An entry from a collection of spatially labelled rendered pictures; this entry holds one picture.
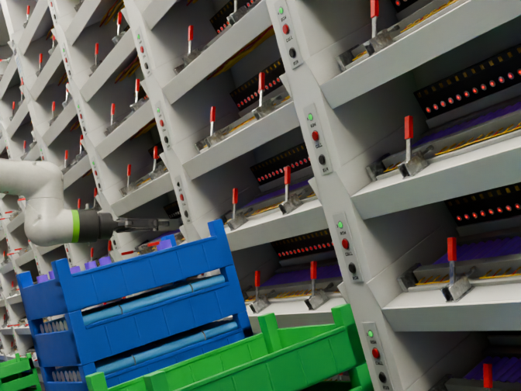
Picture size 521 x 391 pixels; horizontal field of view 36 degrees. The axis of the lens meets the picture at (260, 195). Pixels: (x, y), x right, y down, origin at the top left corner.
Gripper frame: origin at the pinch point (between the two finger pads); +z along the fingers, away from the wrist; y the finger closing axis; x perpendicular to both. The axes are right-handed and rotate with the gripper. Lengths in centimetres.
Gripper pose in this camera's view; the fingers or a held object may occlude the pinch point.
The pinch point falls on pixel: (167, 224)
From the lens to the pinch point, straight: 238.5
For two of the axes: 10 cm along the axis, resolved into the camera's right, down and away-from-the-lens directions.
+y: -3.9, 1.4, 9.1
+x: 0.6, 9.9, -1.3
